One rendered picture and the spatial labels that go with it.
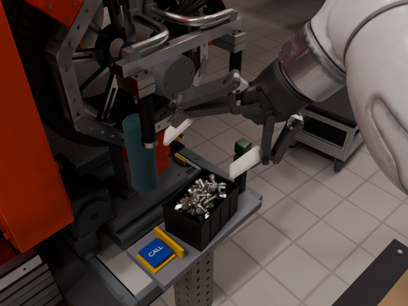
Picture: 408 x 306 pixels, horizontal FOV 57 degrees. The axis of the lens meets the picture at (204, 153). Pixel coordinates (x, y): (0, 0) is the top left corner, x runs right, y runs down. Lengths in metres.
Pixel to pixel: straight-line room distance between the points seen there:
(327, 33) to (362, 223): 1.53
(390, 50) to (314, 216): 1.57
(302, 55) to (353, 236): 1.45
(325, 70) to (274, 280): 1.26
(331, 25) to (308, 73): 0.06
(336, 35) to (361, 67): 0.09
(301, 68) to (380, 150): 0.18
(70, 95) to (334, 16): 0.77
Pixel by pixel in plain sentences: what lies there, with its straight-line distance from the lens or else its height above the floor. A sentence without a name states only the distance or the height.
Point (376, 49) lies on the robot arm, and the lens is 0.35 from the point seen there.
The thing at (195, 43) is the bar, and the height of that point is 0.96.
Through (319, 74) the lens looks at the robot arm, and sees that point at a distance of 0.47.
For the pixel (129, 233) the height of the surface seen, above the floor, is 0.16.
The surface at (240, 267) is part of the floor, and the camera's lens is 1.64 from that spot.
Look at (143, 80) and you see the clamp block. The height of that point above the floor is 0.94.
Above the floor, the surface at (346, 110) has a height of 0.34.
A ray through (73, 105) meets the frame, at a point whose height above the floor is 0.82.
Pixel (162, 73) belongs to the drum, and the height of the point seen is 0.88.
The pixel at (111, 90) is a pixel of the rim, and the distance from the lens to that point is 1.27.
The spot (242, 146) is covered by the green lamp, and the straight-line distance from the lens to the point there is 1.14.
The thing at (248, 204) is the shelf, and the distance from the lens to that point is 1.25.
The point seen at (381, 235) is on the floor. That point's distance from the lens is 1.91.
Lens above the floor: 1.37
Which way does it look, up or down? 40 degrees down
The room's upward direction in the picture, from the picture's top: straight up
